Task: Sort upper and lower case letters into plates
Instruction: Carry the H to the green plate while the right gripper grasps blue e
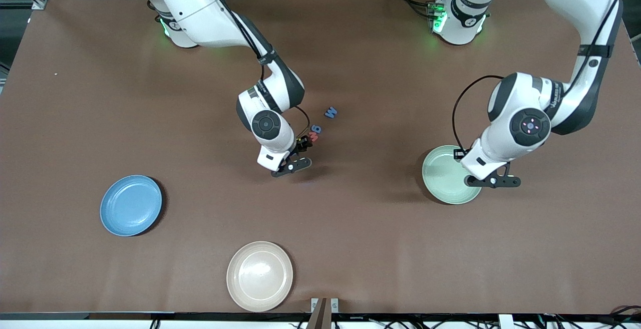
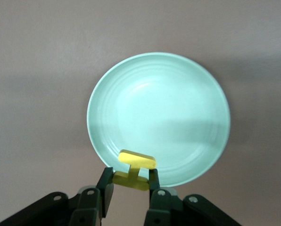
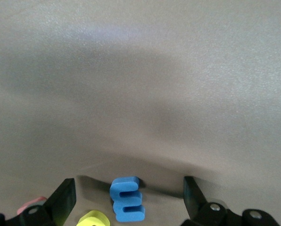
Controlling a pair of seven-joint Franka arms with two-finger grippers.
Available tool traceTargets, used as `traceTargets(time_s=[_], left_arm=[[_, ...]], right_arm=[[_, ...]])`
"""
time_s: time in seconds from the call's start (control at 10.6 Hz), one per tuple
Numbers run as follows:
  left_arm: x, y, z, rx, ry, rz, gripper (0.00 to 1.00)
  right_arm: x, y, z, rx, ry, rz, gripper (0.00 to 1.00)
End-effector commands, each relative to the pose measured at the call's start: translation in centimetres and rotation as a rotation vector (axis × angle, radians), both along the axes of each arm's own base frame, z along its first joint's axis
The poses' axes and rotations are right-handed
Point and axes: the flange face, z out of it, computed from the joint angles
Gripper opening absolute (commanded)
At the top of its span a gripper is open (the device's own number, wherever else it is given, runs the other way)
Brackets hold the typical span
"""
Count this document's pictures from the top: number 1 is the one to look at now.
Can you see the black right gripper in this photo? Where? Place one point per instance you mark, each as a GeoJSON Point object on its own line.
{"type": "Point", "coordinates": [302, 144]}

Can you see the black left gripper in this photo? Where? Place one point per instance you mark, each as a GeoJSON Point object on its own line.
{"type": "Point", "coordinates": [459, 153]}

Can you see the blue letter g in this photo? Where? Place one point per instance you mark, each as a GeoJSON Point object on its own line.
{"type": "Point", "coordinates": [316, 128]}

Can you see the blue capital letter M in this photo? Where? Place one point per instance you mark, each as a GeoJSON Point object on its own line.
{"type": "Point", "coordinates": [330, 112]}

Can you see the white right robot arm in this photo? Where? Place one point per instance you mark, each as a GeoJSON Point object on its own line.
{"type": "Point", "coordinates": [200, 3]}

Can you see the green plate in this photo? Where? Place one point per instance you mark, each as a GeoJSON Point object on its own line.
{"type": "Point", "coordinates": [440, 179]}

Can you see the beige plate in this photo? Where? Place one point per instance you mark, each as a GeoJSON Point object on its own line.
{"type": "Point", "coordinates": [259, 276]}

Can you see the blue plate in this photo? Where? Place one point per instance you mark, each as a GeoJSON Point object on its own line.
{"type": "Point", "coordinates": [131, 206]}

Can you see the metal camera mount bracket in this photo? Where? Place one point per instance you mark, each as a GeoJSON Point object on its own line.
{"type": "Point", "coordinates": [324, 314]}

